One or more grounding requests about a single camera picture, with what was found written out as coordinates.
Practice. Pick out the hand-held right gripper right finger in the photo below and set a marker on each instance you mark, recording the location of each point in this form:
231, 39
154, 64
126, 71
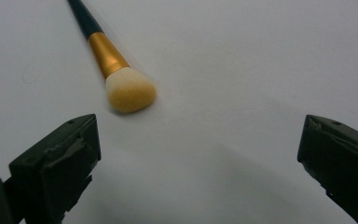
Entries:
341, 165

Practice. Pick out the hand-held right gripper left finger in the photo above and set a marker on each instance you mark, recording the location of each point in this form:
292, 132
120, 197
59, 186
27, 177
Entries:
59, 161

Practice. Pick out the black gold makeup brush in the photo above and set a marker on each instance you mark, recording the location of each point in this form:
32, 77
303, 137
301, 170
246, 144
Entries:
127, 88

